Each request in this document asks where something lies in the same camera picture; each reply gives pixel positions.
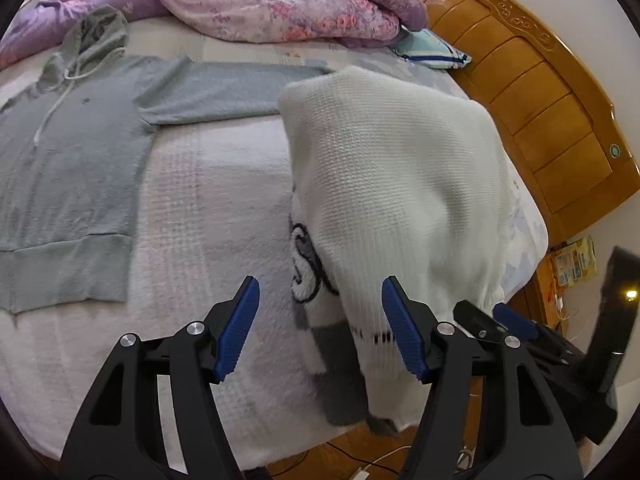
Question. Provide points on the teal blue-trimmed pillow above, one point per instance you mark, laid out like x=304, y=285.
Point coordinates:
x=428, y=49

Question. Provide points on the wooden headboard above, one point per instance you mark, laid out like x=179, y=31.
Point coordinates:
x=556, y=122

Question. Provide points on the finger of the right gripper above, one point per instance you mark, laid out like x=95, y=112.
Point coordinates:
x=515, y=324

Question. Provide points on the grey hoodie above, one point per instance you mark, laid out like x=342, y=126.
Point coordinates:
x=74, y=146

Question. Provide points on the cream white jacket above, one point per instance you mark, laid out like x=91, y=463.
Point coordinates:
x=391, y=178

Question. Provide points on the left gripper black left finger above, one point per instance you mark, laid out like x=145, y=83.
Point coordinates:
x=151, y=414

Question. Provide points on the purple quilt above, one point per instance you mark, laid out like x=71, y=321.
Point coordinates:
x=44, y=25

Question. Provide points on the yellow package on floor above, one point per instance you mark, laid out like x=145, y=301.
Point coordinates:
x=575, y=263

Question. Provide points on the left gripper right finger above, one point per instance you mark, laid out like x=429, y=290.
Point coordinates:
x=490, y=413

